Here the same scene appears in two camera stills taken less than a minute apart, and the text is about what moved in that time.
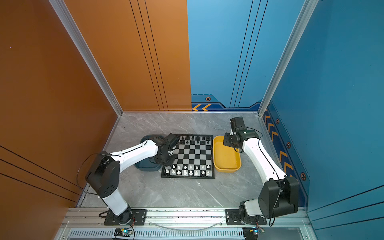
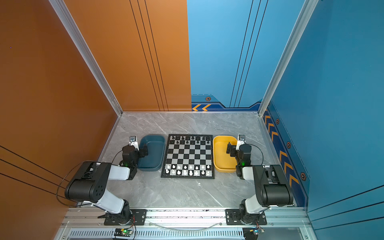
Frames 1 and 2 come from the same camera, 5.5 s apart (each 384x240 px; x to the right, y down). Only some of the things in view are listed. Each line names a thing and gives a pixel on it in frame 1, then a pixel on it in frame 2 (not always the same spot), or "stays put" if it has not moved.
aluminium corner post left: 63,10 stays put
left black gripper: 168,164 to 141,152
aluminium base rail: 87,223 stays put
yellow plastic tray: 226,159 stays put
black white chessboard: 193,158 stays put
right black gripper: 226,142 to 233,148
